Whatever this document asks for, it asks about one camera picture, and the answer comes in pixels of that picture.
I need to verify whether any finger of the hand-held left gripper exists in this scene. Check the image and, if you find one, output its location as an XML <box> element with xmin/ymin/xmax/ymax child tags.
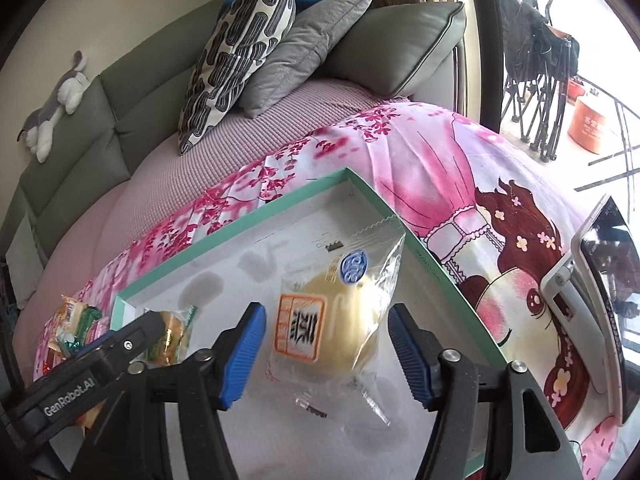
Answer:
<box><xmin>75</xmin><ymin>310</ymin><xmax>167</xmax><ymax>367</ymax></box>

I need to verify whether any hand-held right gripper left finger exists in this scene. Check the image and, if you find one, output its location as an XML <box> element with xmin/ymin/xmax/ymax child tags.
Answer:
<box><xmin>82</xmin><ymin>302</ymin><xmax>268</xmax><ymax>480</ymax></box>

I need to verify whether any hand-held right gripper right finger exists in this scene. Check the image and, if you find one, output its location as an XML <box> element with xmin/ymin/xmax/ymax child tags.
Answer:
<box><xmin>387</xmin><ymin>302</ymin><xmax>586</xmax><ymax>480</ymax></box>

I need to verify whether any orange and green snack packet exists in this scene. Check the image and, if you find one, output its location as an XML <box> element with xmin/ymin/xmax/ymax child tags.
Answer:
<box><xmin>142</xmin><ymin>305</ymin><xmax>198</xmax><ymax>366</ymax></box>

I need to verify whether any pink snack packet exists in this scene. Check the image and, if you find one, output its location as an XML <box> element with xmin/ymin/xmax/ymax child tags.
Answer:
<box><xmin>95</xmin><ymin>317</ymin><xmax>117</xmax><ymax>347</ymax></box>

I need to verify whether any clear-wrapped yellow bun packet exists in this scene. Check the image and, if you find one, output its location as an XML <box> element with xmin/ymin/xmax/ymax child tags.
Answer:
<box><xmin>264</xmin><ymin>214</ymin><xmax>407</xmax><ymax>428</ymax></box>

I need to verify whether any teal-rimmed white box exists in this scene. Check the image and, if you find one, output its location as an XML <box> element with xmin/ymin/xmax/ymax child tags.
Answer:
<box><xmin>109</xmin><ymin>167</ymin><xmax>508</xmax><ymax>478</ymax></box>

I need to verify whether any dark green snack packet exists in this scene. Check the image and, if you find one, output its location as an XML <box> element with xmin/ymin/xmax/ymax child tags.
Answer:
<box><xmin>80</xmin><ymin>305</ymin><xmax>104</xmax><ymax>343</ymax></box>

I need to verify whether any beige orange-printed snack packet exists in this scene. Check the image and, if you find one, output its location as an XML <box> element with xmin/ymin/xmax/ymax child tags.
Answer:
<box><xmin>59</xmin><ymin>294</ymin><xmax>89</xmax><ymax>335</ymax></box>

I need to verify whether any light grey pillow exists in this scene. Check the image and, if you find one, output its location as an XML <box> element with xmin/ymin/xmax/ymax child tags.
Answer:
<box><xmin>7</xmin><ymin>215</ymin><xmax>43</xmax><ymax>307</ymax></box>

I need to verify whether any pink sofa cover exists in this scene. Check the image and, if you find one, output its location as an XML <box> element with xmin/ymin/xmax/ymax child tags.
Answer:
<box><xmin>12</xmin><ymin>80</ymin><xmax>401</xmax><ymax>376</ymax></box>

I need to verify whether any white tablet stand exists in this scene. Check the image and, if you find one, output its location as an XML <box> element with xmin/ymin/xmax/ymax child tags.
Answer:
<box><xmin>541</xmin><ymin>250</ymin><xmax>608</xmax><ymax>393</ymax></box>

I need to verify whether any grey-green sofa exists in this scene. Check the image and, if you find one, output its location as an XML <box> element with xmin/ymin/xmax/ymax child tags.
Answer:
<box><xmin>0</xmin><ymin>0</ymin><xmax>471</xmax><ymax>311</ymax></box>

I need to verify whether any pink printed blanket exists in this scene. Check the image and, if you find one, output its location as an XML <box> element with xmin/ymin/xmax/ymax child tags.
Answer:
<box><xmin>32</xmin><ymin>100</ymin><xmax>631</xmax><ymax>480</ymax></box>

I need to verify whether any grey and white plush toy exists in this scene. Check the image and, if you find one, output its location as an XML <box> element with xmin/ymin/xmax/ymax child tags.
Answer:
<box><xmin>17</xmin><ymin>51</ymin><xmax>91</xmax><ymax>163</ymax></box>

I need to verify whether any black and white patterned pillow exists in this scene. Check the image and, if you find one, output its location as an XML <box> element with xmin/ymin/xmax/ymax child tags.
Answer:
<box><xmin>178</xmin><ymin>0</ymin><xmax>297</xmax><ymax>156</ymax></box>

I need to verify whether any orange bucket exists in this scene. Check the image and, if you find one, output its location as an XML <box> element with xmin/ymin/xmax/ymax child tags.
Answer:
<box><xmin>567</xmin><ymin>95</ymin><xmax>608</xmax><ymax>156</ymax></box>

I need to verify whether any grey fabric pillow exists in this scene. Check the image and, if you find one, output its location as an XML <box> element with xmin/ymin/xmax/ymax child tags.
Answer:
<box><xmin>237</xmin><ymin>0</ymin><xmax>380</xmax><ymax>120</ymax></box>

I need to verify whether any grey-green leather cushion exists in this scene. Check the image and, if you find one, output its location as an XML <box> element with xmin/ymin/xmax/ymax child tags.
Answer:
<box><xmin>320</xmin><ymin>1</ymin><xmax>467</xmax><ymax>98</ymax></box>

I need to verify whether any black folding chair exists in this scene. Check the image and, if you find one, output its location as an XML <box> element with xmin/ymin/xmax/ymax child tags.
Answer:
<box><xmin>500</xmin><ymin>0</ymin><xmax>581</xmax><ymax>163</ymax></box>

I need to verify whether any dark window frame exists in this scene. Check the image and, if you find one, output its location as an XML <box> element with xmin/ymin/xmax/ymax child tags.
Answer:
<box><xmin>464</xmin><ymin>0</ymin><xmax>506</xmax><ymax>136</ymax></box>

